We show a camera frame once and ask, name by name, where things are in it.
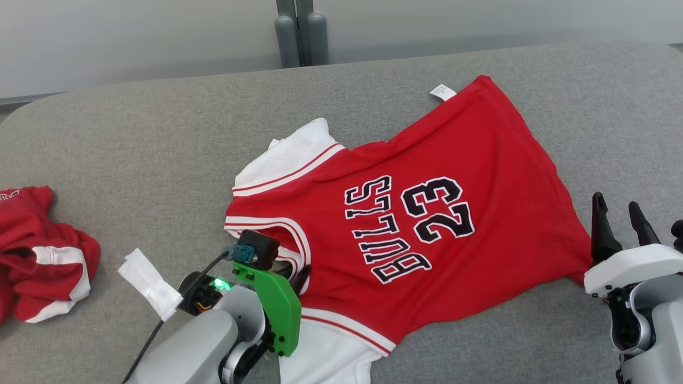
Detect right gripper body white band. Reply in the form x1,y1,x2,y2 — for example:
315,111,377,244
584,244,683,348

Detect white tape cable tag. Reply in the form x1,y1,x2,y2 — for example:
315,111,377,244
118,247,184,322

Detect red Bulls basketball jersey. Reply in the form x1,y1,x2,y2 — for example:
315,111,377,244
224,75,594,384

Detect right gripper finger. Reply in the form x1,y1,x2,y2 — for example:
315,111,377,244
628,201,662,247
591,191,623,263

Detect red shorts with white stripe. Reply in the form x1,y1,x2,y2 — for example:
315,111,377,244
0,186,101,325

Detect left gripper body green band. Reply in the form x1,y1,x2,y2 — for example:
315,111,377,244
179,265,302,357

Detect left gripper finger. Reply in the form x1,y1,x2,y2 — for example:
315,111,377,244
291,264,312,295

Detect grey partition frame post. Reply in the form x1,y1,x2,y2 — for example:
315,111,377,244
295,0,329,67
274,0,301,69

